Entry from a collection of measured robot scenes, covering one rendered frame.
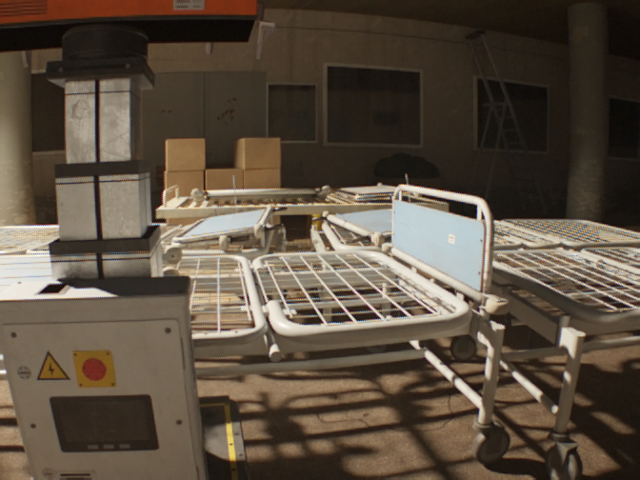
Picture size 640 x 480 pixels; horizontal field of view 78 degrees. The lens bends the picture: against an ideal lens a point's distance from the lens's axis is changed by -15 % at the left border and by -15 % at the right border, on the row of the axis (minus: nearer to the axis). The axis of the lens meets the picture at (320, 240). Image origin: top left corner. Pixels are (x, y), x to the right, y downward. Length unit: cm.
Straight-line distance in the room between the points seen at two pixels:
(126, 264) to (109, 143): 20
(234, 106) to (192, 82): 75
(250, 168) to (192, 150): 62
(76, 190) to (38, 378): 30
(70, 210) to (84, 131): 13
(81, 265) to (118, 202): 12
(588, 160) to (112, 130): 677
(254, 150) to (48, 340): 430
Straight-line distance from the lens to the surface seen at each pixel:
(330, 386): 189
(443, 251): 150
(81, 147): 80
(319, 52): 760
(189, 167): 480
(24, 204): 570
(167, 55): 748
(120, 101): 79
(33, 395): 77
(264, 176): 490
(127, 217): 77
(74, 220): 79
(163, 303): 66
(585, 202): 718
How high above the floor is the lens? 88
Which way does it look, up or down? 10 degrees down
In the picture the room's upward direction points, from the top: straight up
